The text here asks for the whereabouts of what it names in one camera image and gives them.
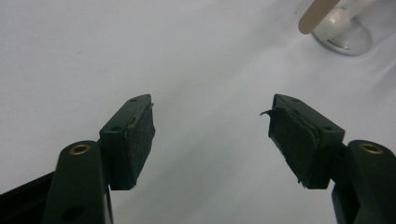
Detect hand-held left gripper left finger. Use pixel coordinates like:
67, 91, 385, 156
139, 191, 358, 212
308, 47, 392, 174
41, 93, 156, 224

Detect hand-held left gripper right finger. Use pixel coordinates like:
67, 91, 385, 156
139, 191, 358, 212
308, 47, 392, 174
260, 93, 396, 224

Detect clear glass jar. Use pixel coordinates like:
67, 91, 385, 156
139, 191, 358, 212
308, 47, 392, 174
311, 0, 379, 57

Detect wooden stick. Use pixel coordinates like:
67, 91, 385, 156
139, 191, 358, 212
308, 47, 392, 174
298, 0, 342, 35

